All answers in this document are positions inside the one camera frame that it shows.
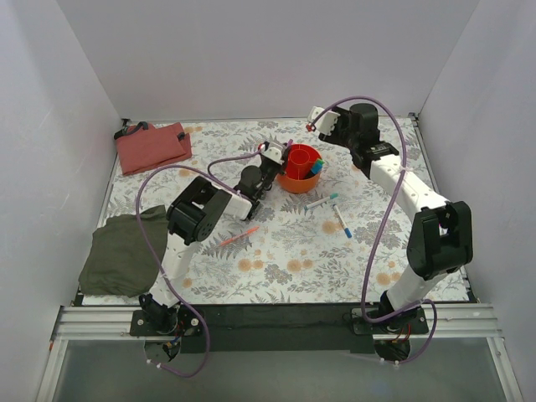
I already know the blue capped white marker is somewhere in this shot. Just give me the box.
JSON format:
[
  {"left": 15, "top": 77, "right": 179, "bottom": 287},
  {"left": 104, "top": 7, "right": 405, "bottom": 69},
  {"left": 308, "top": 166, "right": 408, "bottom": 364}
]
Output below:
[{"left": 332, "top": 204, "right": 352, "bottom": 239}]

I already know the floral table mat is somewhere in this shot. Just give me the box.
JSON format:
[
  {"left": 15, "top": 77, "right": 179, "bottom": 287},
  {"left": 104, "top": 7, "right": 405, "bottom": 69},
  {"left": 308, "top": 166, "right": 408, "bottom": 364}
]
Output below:
[{"left": 81, "top": 116, "right": 470, "bottom": 306}]

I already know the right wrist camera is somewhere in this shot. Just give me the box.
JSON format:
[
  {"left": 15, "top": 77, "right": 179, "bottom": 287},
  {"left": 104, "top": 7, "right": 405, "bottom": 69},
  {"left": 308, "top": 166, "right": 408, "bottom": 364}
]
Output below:
[{"left": 306, "top": 106, "right": 340, "bottom": 136}]

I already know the aluminium frame rail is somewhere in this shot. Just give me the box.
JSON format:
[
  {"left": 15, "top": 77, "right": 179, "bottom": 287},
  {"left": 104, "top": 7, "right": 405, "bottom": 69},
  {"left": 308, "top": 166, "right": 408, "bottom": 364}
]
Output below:
[{"left": 38, "top": 303, "right": 523, "bottom": 401}]

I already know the orange round organizer container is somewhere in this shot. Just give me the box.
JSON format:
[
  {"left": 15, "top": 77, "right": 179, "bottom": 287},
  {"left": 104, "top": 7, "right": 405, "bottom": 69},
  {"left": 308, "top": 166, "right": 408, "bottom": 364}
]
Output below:
[{"left": 277, "top": 143, "right": 322, "bottom": 194}]

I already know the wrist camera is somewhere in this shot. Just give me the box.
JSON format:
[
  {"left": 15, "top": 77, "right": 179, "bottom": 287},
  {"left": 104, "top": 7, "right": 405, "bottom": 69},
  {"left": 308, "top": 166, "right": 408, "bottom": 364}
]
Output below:
[
  {"left": 306, "top": 106, "right": 340, "bottom": 136},
  {"left": 258, "top": 141, "right": 289, "bottom": 165}
]

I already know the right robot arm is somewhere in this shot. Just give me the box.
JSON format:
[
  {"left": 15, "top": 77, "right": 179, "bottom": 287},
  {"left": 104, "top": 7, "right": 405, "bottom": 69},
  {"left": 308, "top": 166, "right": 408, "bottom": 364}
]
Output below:
[{"left": 307, "top": 96, "right": 473, "bottom": 333}]

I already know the red folded cloth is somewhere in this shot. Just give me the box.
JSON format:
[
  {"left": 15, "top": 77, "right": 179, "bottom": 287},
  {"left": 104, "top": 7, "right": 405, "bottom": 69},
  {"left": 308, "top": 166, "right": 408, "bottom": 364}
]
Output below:
[{"left": 114, "top": 121, "right": 193, "bottom": 176}]

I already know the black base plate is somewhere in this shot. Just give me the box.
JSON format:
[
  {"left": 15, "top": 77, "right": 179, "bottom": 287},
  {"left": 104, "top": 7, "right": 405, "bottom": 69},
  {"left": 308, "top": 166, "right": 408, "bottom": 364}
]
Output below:
[{"left": 129, "top": 301, "right": 430, "bottom": 355}]

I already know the dark green cloth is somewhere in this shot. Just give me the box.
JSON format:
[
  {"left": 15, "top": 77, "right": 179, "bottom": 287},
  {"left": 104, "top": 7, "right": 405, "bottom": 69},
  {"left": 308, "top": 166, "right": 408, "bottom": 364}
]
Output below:
[{"left": 79, "top": 205, "right": 168, "bottom": 297}]

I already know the teal capped white marker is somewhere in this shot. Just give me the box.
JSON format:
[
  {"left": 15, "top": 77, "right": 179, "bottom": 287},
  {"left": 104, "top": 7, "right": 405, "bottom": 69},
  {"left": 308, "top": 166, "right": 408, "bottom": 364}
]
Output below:
[{"left": 304, "top": 193, "right": 338, "bottom": 210}]

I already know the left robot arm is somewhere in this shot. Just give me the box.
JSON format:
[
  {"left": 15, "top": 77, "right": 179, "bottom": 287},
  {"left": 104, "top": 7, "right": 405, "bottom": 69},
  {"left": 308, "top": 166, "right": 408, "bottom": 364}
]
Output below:
[{"left": 148, "top": 157, "right": 285, "bottom": 335}]

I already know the blue black highlighter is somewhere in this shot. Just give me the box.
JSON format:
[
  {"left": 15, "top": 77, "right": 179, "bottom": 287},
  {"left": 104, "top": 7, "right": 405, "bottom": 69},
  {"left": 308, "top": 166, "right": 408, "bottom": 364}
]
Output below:
[{"left": 310, "top": 162, "right": 323, "bottom": 176}]

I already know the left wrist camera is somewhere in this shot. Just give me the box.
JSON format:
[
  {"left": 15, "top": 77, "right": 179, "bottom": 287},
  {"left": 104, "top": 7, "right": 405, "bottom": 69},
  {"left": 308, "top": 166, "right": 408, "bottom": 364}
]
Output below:
[{"left": 258, "top": 141, "right": 289, "bottom": 165}]

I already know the orange pen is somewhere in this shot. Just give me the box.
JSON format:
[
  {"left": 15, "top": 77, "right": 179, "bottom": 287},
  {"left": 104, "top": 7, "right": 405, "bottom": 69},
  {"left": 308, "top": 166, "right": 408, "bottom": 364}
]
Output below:
[{"left": 219, "top": 226, "right": 260, "bottom": 247}]

